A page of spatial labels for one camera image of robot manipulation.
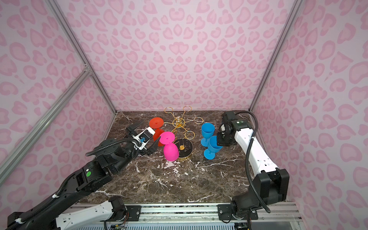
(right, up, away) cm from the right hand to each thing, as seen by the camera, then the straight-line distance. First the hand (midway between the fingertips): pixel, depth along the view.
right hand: (221, 142), depth 81 cm
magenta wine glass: (-27, -3, -9) cm, 29 cm away
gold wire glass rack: (-22, +2, +9) cm, 24 cm away
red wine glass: (-35, +11, -8) cm, 37 cm away
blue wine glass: (-6, +7, +9) cm, 13 cm away
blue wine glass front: (-5, -8, +9) cm, 14 cm away
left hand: (-35, +9, -22) cm, 42 cm away
